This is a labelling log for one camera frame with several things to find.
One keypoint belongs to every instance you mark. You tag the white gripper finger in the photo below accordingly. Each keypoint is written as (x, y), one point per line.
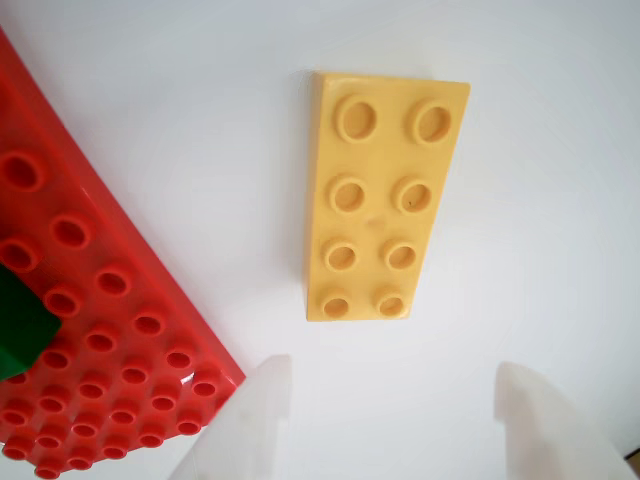
(245, 425)
(550, 430)

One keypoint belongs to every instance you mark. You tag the yellow lego brick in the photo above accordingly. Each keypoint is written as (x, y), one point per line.
(380, 210)

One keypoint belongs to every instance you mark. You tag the red lego baseplate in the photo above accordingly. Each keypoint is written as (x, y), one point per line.
(115, 320)

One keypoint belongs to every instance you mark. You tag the green lego brick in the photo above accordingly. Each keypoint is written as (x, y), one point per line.
(22, 325)

